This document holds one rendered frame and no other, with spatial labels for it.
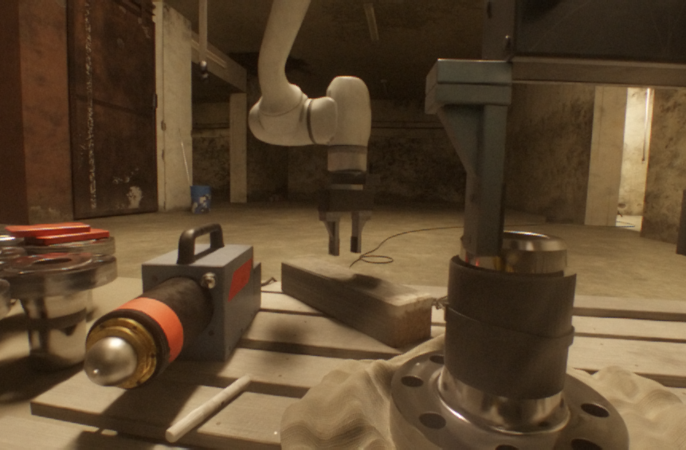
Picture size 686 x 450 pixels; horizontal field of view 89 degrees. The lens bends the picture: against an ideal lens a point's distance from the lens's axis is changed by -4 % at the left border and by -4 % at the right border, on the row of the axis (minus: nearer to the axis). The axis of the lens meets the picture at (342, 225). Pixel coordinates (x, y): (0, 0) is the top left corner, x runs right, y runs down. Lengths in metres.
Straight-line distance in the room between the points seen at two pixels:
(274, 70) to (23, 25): 4.12
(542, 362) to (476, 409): 0.09
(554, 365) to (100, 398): 0.57
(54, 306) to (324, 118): 0.72
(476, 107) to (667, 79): 0.12
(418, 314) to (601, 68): 0.57
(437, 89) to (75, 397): 0.60
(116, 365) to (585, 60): 0.48
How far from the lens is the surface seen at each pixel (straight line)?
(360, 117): 0.82
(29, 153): 4.59
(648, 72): 0.27
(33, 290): 0.94
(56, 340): 1.04
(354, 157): 0.81
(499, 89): 0.21
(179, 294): 0.58
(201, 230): 0.69
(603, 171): 5.86
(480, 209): 0.21
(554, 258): 0.42
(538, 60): 0.22
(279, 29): 0.74
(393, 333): 0.71
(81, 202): 4.89
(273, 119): 0.85
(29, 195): 4.57
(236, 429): 0.52
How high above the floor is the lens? 0.44
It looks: 6 degrees down
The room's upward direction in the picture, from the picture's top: 1 degrees clockwise
